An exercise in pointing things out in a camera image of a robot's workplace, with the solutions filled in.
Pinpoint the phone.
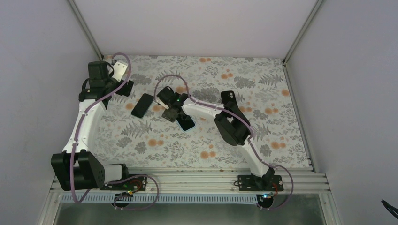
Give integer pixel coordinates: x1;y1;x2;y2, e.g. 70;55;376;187
176;114;195;132
131;93;153;118

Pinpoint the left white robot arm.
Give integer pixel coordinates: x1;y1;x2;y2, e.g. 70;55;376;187
51;60;134;191

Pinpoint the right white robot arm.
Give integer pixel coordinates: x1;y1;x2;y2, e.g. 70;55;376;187
156;86;275;191

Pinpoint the floral patterned table mat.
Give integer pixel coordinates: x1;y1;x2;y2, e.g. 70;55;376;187
92;55;310;168

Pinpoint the black object at right edge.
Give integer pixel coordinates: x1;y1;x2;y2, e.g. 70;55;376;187
381;199;398;219

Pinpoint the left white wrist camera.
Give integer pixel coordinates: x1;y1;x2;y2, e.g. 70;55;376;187
112;60;128;82

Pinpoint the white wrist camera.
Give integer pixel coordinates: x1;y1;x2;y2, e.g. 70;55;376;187
154;97;169;109
112;60;128;82

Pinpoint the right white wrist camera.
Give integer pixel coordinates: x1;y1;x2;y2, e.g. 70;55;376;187
154;97;169;109

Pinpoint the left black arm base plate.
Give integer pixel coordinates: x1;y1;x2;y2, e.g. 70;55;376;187
99;176;147;192

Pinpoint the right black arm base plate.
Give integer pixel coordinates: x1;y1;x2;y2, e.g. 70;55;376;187
234;175;284;192

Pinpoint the light blue slotted cable duct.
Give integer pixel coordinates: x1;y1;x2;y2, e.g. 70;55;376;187
60;193;258;204

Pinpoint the aluminium front rail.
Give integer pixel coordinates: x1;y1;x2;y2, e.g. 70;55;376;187
49;169;331;195

